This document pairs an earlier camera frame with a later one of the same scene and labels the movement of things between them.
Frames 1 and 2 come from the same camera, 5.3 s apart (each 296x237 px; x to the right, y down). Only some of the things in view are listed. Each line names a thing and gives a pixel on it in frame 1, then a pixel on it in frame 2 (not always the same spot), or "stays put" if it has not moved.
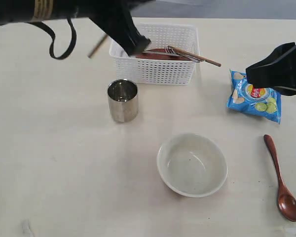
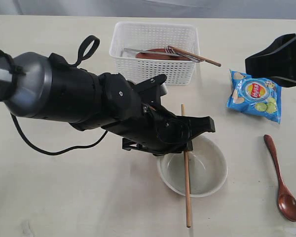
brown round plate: x=160 y=57 stays put
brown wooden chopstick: x=97 y=46 -> x=188 y=213
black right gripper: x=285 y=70 -> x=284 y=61
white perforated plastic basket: x=129 y=69 stays put
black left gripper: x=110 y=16 -> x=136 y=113
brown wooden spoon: x=288 y=205 stays put
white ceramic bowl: x=193 y=165 stays put
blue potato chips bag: x=264 y=101 stays put
